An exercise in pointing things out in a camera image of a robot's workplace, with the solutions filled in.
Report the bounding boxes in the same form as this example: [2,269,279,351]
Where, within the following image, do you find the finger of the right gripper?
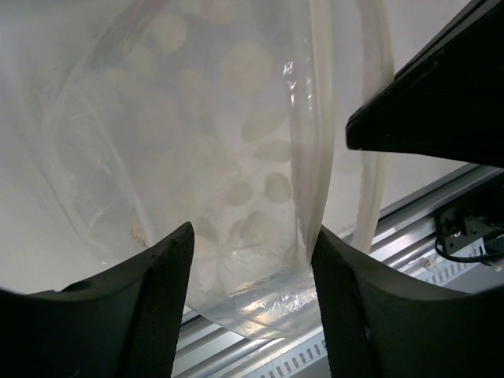
[346,1,503,167]

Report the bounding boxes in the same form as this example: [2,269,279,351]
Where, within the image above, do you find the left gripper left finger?
[1,223,195,377]

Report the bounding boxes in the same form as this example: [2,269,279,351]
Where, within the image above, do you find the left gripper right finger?
[311,228,503,377]

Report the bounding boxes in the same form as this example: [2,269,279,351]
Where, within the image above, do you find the clear zip top bag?
[1,1,393,339]

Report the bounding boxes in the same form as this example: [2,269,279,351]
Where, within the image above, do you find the aluminium mounting rail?
[172,165,503,377]

